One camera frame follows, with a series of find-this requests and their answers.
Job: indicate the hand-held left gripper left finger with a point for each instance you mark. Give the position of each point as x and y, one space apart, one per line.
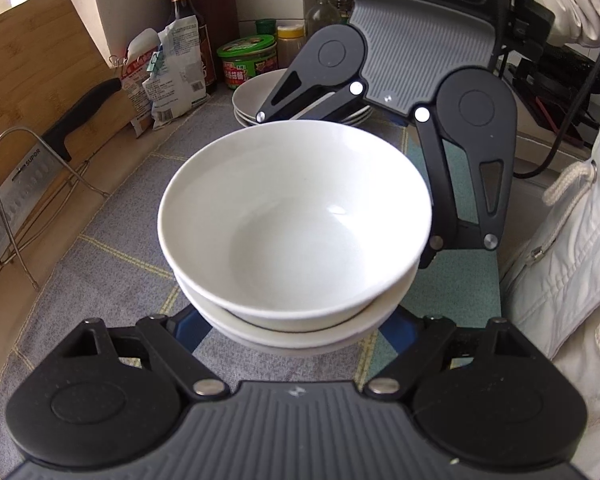
190 327

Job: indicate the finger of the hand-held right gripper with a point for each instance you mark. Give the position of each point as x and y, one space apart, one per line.
280 100
495 230

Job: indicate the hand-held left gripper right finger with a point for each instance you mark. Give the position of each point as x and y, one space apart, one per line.
390 332

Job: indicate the stack of white plates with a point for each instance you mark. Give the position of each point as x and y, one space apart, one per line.
252 90

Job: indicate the white bowl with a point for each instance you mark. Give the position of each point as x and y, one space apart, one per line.
290 220
260 337

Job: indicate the green-lid sauce jar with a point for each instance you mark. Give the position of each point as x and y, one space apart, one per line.
245 62

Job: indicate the yellow-lid spice jar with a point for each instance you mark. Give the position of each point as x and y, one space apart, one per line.
290 45

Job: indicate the green-cap bottle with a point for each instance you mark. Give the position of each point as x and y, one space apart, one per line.
266 27

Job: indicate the clear bottle with gold cap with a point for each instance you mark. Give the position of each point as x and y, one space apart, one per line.
345 5

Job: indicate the person's white jacket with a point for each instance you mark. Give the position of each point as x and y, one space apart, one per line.
570 270

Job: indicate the glass bottle with red cap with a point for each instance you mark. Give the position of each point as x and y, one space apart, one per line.
322 12

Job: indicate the white packet with blue print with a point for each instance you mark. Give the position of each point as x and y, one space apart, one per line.
180 70

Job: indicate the grey plaid mat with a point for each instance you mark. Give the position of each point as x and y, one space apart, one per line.
105 260

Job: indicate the dark red knife block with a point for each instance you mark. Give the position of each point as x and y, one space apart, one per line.
220 5

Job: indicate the dark soy sauce bottle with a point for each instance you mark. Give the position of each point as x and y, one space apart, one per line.
190 25

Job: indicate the green binder clip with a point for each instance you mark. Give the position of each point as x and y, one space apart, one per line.
155 62

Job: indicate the red and white packet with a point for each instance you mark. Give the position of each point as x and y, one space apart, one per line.
135 90

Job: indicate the black appliance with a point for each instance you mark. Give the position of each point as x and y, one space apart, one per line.
565 72

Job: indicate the wooden cutting board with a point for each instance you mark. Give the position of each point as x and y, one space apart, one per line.
30 60

